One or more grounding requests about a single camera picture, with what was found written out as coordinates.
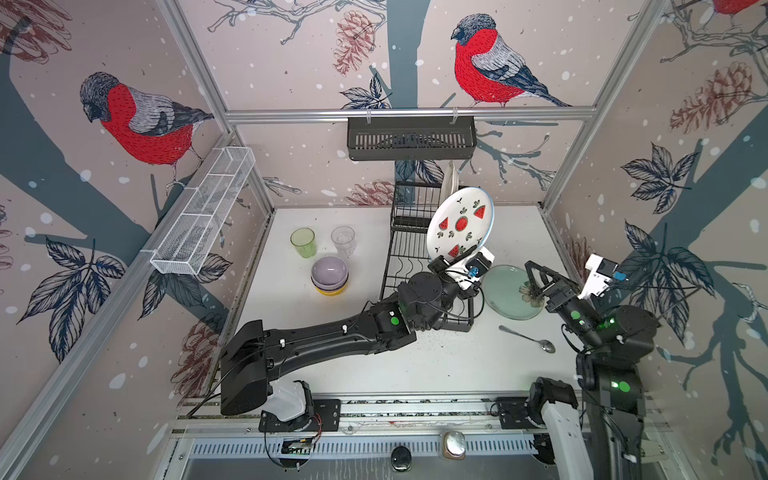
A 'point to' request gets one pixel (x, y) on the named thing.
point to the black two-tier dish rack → (408, 252)
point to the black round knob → (401, 459)
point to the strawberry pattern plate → (461, 220)
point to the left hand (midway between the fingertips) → (476, 248)
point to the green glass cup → (304, 239)
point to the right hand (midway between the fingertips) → (528, 271)
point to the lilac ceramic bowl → (329, 273)
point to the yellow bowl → (331, 293)
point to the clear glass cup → (343, 238)
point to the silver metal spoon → (545, 344)
